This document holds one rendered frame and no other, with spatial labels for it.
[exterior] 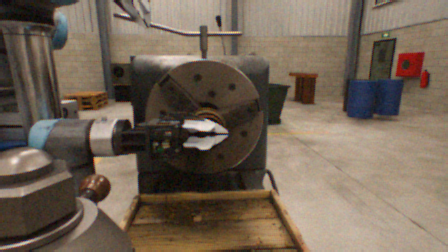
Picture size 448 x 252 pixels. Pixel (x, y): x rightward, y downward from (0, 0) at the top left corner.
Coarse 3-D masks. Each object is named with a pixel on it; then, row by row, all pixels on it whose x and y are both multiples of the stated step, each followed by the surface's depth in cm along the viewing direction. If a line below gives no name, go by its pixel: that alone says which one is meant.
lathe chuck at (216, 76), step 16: (192, 64) 65; (208, 64) 66; (224, 64) 66; (160, 80) 69; (176, 80) 66; (192, 80) 66; (208, 80) 67; (224, 80) 67; (240, 80) 67; (160, 96) 67; (192, 96) 67; (208, 96) 68; (224, 96) 68; (240, 96) 68; (256, 96) 69; (160, 112) 68; (176, 112) 68; (240, 128) 70; (256, 128) 71; (224, 144) 71; (240, 144) 71; (208, 160) 71; (224, 160) 72; (240, 160) 72
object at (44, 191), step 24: (0, 168) 10; (24, 168) 10; (48, 168) 11; (0, 192) 9; (24, 192) 10; (48, 192) 10; (72, 192) 11; (0, 216) 10; (24, 216) 10; (48, 216) 10; (72, 216) 11; (0, 240) 10; (24, 240) 10; (48, 240) 10
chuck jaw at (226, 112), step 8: (240, 104) 67; (248, 104) 65; (256, 104) 65; (224, 112) 62; (232, 112) 63; (240, 112) 63; (248, 112) 65; (256, 112) 65; (232, 120) 63; (240, 120) 63
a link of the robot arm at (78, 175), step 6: (90, 162) 51; (72, 168) 49; (78, 168) 49; (84, 168) 50; (90, 168) 51; (72, 174) 49; (78, 174) 49; (84, 174) 50; (90, 174) 51; (78, 180) 50; (78, 186) 50; (78, 192) 50; (96, 204) 54
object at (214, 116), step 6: (204, 108) 59; (198, 114) 57; (204, 114) 57; (210, 114) 57; (216, 114) 58; (210, 120) 54; (216, 120) 54; (222, 120) 58; (222, 126) 56; (198, 132) 63; (216, 144) 56
